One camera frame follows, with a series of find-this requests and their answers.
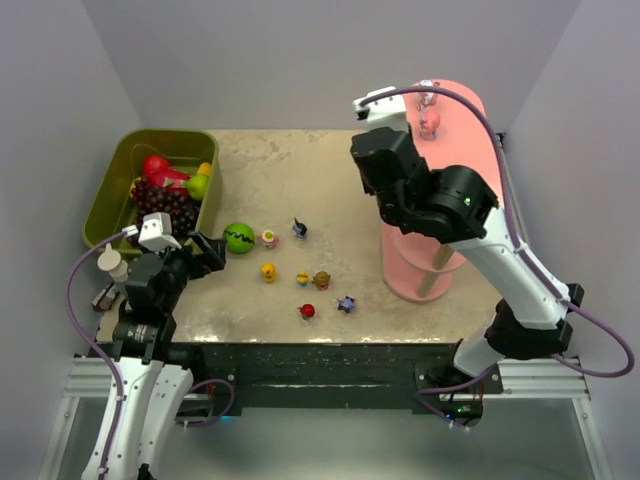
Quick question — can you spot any yellow minion figurine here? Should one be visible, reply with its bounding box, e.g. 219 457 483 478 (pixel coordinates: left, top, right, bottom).
296 271 309 287

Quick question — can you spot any yellow pepper toy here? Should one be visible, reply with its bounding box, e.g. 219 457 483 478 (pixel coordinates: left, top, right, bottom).
196 162 212 177

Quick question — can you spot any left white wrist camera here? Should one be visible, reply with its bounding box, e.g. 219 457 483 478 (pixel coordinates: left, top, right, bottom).
138 212 182 252

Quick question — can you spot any red dragon fruit toy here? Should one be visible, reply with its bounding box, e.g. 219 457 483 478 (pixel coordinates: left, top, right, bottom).
142 155 190 191

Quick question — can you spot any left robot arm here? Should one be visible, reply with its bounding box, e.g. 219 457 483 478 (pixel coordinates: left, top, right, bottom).
82 231 226 479

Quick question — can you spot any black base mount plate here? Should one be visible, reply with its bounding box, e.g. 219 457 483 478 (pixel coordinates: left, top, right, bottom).
134 341 504 417

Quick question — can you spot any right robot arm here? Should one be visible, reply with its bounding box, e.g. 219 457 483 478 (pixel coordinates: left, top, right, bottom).
350 127 584 377

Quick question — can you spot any dark grape bunch toy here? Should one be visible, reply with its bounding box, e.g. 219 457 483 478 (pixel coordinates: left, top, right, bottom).
129 177 200 243

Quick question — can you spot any green plastic bin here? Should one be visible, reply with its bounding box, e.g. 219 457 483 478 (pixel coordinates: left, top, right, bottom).
82 128 223 248

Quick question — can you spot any pink tiered shelf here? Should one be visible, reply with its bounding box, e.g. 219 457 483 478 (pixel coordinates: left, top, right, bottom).
381 93 503 303

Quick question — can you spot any yellow duck figurine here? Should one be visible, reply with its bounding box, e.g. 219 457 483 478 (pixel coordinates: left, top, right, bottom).
260 263 277 283

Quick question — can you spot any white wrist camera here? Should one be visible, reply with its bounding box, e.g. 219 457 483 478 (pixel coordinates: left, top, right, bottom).
138 212 182 252
353 86 409 133

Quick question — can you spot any beige suction hook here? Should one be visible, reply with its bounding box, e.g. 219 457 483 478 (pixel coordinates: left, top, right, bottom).
97 243 129 283

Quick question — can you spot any aluminium frame rail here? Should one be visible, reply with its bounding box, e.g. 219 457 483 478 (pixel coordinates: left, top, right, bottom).
63 358 591 400

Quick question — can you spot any brown figurine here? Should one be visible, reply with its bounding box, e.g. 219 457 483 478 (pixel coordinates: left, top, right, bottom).
312 270 331 291

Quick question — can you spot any red white figurine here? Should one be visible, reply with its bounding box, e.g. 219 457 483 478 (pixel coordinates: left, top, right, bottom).
416 79 440 111

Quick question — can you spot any pink pig figurine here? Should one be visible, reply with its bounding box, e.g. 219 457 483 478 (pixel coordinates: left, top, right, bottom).
419 108 441 140

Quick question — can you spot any purple black-eared figurine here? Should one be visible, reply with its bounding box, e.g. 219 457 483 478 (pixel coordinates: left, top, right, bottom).
292 218 308 240

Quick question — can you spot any green apple toy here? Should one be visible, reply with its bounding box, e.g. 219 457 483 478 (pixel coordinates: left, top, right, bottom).
186 174 209 202

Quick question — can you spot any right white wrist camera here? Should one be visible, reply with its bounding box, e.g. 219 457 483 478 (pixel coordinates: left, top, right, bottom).
353 86 409 133

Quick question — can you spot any green watermelon ball toy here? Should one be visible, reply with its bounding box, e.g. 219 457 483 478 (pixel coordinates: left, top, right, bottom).
223 222 256 254

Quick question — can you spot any pink figurine with yellow hat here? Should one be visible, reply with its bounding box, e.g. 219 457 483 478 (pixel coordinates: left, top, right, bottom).
259 229 280 249

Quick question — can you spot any purple star figurine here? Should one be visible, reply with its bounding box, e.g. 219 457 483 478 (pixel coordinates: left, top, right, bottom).
337 295 357 314

